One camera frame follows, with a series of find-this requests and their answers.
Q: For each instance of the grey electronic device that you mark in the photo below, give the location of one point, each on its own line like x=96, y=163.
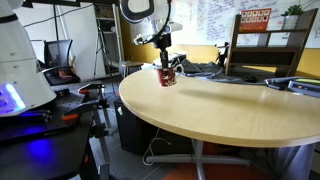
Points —
x=305, y=87

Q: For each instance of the black computer tower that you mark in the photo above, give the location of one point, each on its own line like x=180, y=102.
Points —
x=131, y=130

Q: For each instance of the orange poster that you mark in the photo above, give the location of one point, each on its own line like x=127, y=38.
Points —
x=255, y=20

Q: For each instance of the black keyboard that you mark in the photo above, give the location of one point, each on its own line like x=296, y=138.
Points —
x=190, y=66

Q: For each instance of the black computer mouse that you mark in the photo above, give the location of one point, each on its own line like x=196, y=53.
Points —
x=250, y=79

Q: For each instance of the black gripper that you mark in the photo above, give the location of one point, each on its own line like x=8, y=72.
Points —
x=163, y=41

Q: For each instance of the grey metal table leg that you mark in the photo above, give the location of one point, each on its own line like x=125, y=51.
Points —
x=199, y=159

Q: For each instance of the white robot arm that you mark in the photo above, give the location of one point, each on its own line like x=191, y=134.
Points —
x=20, y=66

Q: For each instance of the green potted plant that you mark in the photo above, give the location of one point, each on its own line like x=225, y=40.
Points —
x=291, y=18

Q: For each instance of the black tripod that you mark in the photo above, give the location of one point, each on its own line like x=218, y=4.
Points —
x=101, y=46

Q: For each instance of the black office chair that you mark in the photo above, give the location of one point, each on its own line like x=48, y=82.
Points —
x=61, y=63

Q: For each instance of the small wooden stool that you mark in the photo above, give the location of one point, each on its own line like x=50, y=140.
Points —
x=130, y=66

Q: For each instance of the whiteboard with writing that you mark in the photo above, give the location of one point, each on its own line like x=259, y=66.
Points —
x=206, y=23

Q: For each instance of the black perforated robot table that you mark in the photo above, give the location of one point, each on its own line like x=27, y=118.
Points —
x=50, y=156

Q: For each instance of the maroon mug white inside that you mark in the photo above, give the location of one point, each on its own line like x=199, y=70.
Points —
x=167, y=78

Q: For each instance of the dark wooden shelf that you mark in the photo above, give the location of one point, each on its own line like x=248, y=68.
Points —
x=266, y=55

